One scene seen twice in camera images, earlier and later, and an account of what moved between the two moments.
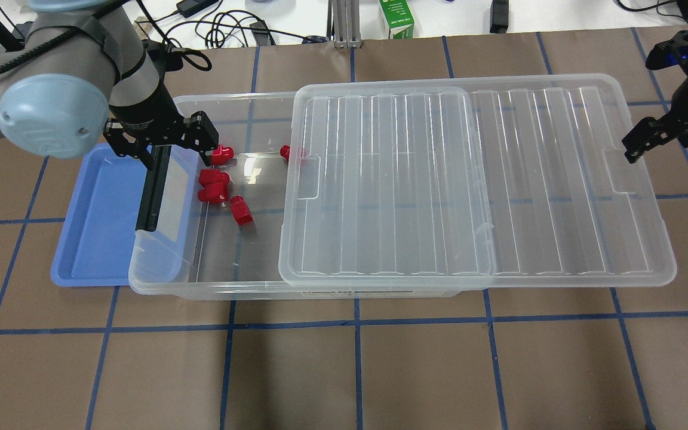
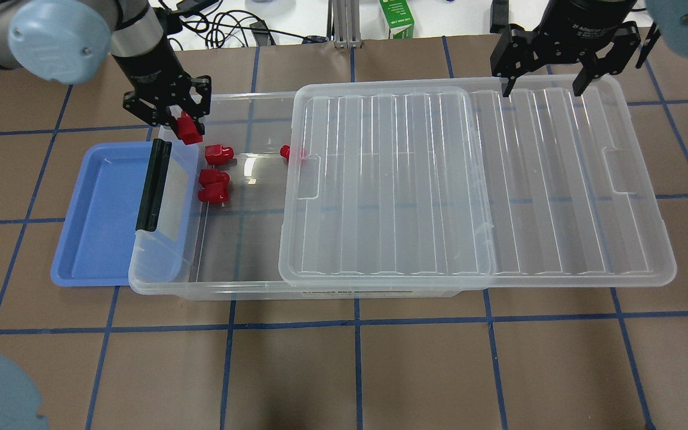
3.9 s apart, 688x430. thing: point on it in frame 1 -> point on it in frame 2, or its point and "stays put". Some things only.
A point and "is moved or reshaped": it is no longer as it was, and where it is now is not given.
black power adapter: [187, 8] stays put
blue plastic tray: [103, 212] stays put
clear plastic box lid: [505, 180] stays put
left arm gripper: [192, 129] -> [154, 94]
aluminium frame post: [343, 24] stays put
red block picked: [242, 212] is moved or reshaped
